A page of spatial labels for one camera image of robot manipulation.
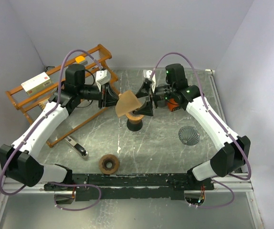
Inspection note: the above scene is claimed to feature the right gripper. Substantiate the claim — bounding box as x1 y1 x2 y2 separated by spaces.
134 82 175 116

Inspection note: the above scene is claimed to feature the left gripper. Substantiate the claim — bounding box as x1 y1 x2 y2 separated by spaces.
78 81 125 109

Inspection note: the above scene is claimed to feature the brown paper coffee filter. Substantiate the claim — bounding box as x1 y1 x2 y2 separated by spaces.
115 90 142 117

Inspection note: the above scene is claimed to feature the orange coffee filter box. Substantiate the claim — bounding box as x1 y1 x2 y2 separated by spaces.
167 98 188 112

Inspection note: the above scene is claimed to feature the dark glass carafe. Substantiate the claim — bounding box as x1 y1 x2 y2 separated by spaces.
126 119 143 132

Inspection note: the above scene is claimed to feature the clear glass ribbed dripper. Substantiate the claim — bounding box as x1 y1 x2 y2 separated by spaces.
178 126 200 146

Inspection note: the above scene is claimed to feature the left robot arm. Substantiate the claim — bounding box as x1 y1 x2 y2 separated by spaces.
0 64 118 190

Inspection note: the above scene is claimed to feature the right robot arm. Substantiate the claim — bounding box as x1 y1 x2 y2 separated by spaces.
135 63 251 190

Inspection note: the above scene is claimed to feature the silver black coffee scoop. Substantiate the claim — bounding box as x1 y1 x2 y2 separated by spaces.
65 136 89 158

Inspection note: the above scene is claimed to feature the grey glass carafe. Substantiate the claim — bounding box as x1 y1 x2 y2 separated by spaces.
155 83 170 108

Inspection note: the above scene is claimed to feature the orange wooden rack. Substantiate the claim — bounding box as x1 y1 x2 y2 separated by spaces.
5 43 124 148

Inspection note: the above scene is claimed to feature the orange grey small box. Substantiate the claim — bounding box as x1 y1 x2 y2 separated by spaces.
75 55 88 66

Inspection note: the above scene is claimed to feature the white flat box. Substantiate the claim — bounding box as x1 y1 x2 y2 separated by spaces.
21 72 53 96

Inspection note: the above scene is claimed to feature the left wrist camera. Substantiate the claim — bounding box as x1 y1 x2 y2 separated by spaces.
95 69 110 91

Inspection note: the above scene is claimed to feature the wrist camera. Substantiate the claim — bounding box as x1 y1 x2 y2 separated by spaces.
95 69 110 91
143 70 156 92

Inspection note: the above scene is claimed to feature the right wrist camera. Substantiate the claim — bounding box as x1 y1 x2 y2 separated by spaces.
143 70 156 92

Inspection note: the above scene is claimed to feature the brown scalloped dripper ring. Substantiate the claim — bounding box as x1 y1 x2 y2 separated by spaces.
98 154 120 175

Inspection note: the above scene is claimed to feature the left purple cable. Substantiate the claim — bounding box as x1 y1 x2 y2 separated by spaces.
0 49 104 212

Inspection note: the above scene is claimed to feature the purple cable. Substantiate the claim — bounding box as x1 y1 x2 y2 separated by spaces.
0 49 104 212
151 52 252 208

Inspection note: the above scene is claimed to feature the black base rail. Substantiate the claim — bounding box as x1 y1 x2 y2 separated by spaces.
43 173 215 202

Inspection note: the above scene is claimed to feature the aluminium frame rail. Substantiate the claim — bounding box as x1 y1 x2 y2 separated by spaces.
0 167 254 208

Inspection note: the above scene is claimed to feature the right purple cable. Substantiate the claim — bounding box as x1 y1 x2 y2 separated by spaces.
151 52 252 208

